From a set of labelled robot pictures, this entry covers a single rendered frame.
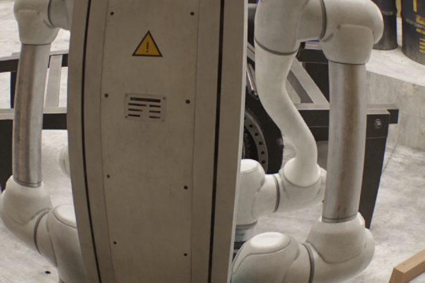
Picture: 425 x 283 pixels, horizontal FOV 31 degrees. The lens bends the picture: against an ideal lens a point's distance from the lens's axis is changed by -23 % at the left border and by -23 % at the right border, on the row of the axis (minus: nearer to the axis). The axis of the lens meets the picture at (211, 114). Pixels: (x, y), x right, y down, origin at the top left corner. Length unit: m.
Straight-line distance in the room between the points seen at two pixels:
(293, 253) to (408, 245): 2.11
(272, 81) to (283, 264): 0.42
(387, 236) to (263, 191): 1.98
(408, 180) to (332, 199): 2.82
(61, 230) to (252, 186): 0.53
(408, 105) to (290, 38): 3.40
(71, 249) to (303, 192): 0.64
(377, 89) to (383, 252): 1.63
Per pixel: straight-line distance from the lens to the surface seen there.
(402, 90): 5.24
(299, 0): 1.86
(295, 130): 2.12
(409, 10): 5.70
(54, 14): 1.99
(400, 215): 4.37
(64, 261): 2.07
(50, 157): 4.92
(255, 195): 2.22
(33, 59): 2.07
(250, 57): 3.00
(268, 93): 2.02
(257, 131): 2.71
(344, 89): 1.96
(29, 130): 2.11
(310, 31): 1.90
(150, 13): 1.66
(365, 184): 4.06
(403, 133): 5.33
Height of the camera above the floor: 1.92
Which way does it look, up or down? 20 degrees down
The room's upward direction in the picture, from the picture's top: 2 degrees clockwise
